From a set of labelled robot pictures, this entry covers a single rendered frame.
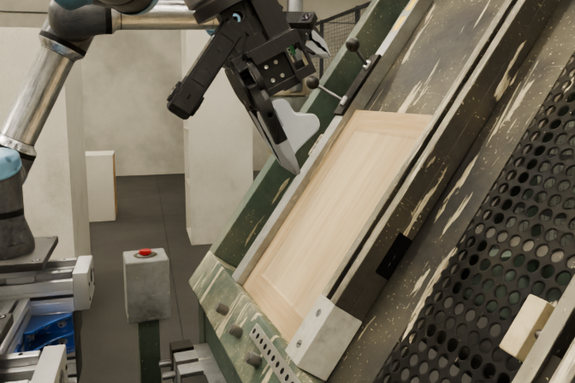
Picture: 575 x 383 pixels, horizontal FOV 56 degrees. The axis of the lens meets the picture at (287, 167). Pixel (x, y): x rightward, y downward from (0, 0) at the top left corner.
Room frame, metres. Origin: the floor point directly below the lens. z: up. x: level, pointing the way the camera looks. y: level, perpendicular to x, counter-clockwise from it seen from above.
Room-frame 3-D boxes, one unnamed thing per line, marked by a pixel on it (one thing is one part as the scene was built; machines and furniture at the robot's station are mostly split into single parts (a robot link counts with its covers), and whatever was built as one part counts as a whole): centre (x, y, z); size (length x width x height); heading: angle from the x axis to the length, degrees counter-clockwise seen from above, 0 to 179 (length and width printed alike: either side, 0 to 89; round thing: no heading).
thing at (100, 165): (5.85, 2.22, 0.36); 0.58 x 0.45 x 0.72; 105
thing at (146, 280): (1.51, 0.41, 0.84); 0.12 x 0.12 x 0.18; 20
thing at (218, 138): (5.12, 0.68, 1.03); 0.60 x 0.58 x 2.05; 15
